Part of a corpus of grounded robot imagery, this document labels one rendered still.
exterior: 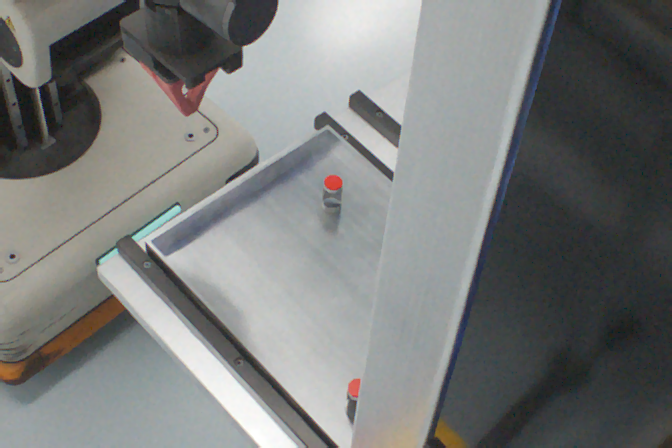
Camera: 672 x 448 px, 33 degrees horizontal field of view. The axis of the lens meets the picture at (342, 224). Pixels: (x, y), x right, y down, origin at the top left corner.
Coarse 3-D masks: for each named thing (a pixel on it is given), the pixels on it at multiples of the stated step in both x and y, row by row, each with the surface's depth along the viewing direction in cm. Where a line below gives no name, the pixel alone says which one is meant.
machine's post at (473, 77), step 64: (448, 0) 49; (512, 0) 46; (448, 64) 52; (512, 64) 48; (448, 128) 54; (512, 128) 51; (448, 192) 57; (384, 256) 66; (448, 256) 61; (384, 320) 71; (448, 320) 65; (384, 384) 76; (448, 384) 72
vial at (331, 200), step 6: (324, 186) 126; (324, 192) 126; (330, 192) 126; (336, 192) 126; (342, 192) 127; (324, 198) 127; (330, 198) 126; (336, 198) 126; (324, 204) 128; (330, 204) 127; (336, 204) 127; (324, 210) 129; (330, 210) 128; (336, 210) 128
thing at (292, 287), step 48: (336, 144) 132; (240, 192) 128; (288, 192) 130; (384, 192) 130; (192, 240) 125; (240, 240) 126; (288, 240) 126; (336, 240) 127; (192, 288) 118; (240, 288) 122; (288, 288) 122; (336, 288) 123; (240, 336) 115; (288, 336) 119; (336, 336) 119; (288, 384) 116; (336, 384) 116; (336, 432) 113
